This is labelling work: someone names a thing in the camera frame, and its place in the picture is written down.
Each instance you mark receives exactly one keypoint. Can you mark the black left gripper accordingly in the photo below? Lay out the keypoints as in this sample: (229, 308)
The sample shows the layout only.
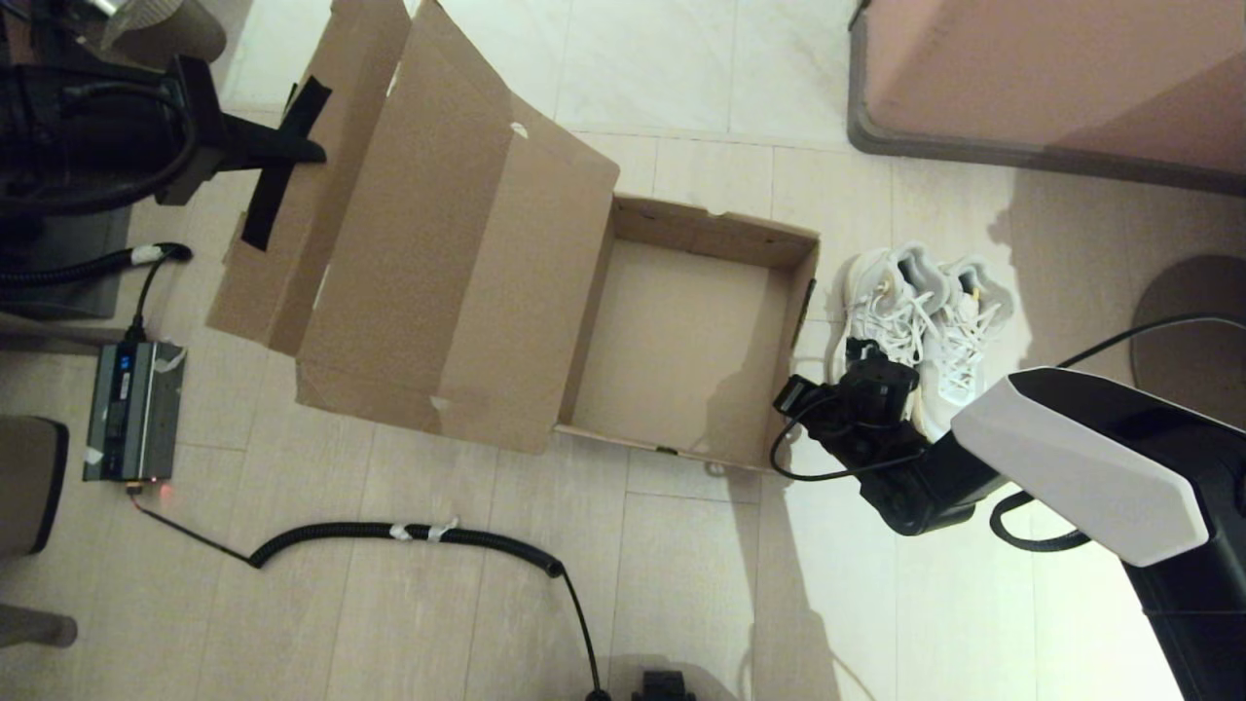
(200, 117)

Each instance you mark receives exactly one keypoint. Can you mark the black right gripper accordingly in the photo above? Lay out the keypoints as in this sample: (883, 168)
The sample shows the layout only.
(871, 409)

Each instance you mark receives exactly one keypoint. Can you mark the white sneaker black logo print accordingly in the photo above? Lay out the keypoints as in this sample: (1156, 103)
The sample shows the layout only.
(876, 302)

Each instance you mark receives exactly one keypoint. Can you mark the white sneaker orange logo print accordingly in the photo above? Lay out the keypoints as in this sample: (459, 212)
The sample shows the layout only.
(964, 350)

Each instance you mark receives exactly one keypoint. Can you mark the brown cardboard shoe box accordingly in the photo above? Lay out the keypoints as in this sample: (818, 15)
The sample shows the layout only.
(438, 273)

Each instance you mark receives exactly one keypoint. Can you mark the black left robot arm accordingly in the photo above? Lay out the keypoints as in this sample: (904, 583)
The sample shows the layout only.
(68, 127)

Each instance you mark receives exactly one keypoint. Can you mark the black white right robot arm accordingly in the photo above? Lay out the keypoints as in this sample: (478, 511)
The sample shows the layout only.
(1090, 458)

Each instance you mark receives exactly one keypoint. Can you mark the robot base chassis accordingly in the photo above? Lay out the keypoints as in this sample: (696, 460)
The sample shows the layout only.
(664, 687)

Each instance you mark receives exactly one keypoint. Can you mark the dark grey square box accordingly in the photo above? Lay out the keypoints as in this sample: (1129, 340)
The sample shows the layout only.
(68, 263)

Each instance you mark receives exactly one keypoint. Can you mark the grey power inverter box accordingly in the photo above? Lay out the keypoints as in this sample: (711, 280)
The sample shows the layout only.
(131, 409)

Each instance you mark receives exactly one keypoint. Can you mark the beige ribbed round stool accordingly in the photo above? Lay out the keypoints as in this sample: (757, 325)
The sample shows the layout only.
(190, 34)

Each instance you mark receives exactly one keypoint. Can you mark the round brown table base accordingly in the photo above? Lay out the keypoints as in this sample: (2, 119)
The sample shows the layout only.
(1192, 292)

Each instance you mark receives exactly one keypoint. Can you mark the pink sofa grey base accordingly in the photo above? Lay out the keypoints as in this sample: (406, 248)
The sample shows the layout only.
(1051, 68)

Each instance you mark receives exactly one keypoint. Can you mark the brown stool black rim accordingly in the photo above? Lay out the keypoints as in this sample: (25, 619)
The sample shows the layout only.
(29, 482)

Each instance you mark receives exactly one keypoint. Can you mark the grey furniture leg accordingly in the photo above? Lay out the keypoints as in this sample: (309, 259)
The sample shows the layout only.
(34, 628)

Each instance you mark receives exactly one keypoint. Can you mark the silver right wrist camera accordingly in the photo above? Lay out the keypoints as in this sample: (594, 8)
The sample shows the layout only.
(793, 397)

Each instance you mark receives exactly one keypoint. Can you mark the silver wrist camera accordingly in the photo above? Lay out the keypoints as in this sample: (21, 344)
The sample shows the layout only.
(109, 7)
(793, 397)

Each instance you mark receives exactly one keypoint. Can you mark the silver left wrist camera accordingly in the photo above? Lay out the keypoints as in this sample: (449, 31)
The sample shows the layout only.
(109, 7)

